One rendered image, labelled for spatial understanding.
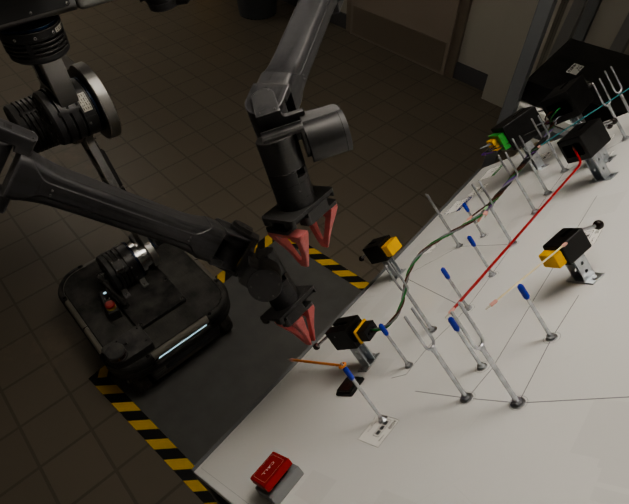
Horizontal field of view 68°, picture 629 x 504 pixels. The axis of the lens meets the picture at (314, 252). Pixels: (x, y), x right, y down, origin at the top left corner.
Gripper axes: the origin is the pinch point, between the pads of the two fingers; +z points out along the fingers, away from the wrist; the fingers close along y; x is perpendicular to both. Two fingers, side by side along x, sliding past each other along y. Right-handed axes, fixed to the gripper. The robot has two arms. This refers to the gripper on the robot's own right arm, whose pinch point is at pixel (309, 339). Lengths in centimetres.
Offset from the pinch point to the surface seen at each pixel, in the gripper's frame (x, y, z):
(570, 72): -22, 110, -9
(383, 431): -26.0, -13.6, 3.0
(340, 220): 109, 125, 29
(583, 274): -45.6, 15.0, -1.9
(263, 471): -12.2, -25.5, 1.9
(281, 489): -15.7, -26.0, 3.5
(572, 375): -48.4, -3.2, -0.7
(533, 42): -22, 91, -23
